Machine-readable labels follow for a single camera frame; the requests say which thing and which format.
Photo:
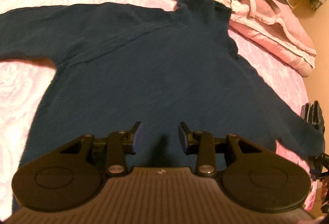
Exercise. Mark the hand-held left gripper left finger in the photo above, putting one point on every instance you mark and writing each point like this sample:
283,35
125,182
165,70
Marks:
137,137

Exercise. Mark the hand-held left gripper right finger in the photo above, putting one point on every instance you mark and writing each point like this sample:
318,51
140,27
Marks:
183,137

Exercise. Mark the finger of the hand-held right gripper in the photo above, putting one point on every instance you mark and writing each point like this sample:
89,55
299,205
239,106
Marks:
318,163
312,116

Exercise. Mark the navy blue sweater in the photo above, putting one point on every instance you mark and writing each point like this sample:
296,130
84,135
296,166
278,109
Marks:
154,64

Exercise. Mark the pink floral blanket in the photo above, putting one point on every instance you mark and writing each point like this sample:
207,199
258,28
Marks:
23,90

